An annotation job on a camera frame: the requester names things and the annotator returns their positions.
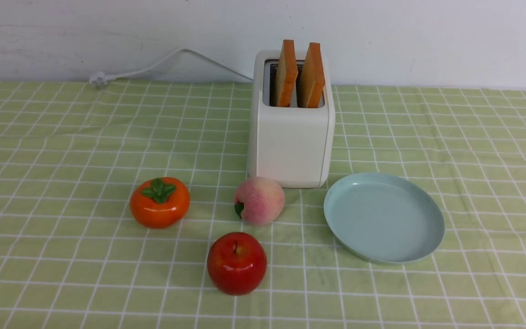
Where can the toast slice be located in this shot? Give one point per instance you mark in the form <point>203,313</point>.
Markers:
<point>286,75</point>
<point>311,81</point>

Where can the red apple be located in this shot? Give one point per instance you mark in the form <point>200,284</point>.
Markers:
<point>236,263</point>

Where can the green checkered tablecloth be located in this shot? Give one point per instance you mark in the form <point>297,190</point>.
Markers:
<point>73,257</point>

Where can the white two-slot toaster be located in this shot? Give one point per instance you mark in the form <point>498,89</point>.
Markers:
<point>290,145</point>

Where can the light blue plate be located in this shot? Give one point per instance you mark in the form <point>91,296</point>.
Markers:
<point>383,218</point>

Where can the pink peach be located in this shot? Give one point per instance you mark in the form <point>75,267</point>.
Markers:
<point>259,201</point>

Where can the orange persimmon with green leaf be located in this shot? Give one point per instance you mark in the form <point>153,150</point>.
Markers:
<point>160,202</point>

